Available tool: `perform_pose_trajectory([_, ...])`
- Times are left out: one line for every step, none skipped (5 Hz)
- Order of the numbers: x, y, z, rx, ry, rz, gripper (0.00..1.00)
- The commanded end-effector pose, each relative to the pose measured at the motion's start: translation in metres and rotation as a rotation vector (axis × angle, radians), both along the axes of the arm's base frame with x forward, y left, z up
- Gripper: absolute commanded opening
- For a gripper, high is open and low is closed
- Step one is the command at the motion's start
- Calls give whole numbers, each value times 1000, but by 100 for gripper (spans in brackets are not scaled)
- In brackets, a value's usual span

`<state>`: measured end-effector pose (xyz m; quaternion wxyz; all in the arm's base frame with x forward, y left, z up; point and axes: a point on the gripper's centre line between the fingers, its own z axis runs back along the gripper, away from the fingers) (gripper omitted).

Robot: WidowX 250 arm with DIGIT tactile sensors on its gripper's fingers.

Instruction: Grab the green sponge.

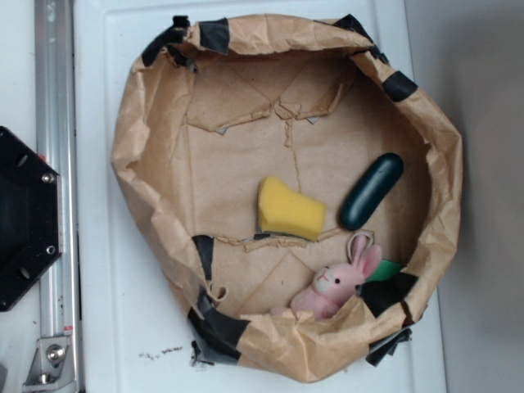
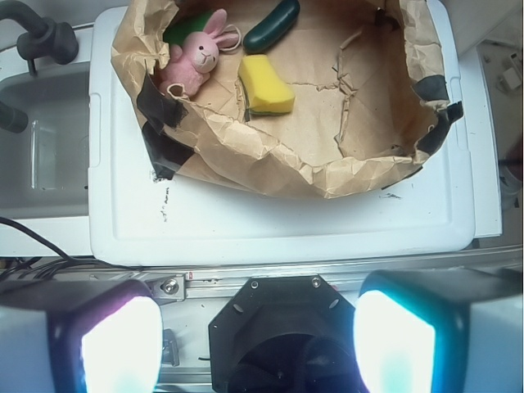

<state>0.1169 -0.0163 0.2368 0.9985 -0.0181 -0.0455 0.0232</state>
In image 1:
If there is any yellow sponge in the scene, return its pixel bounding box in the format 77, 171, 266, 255
258, 175, 327, 242

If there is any dark green oblong sponge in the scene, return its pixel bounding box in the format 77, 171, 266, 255
339, 152, 404, 231

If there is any brown paper bag bin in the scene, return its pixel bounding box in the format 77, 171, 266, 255
111, 15, 463, 382

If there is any pink plush bunny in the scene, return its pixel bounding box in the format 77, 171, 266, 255
269, 231, 382, 320

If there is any green flat piece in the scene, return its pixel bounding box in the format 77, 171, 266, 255
366, 259, 403, 282

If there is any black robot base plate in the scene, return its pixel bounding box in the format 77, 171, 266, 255
1, 127, 61, 312

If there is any aluminium extrusion rail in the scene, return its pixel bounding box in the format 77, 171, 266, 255
34, 1, 85, 392

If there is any metal corner bracket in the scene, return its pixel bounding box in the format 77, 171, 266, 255
22, 336, 75, 392

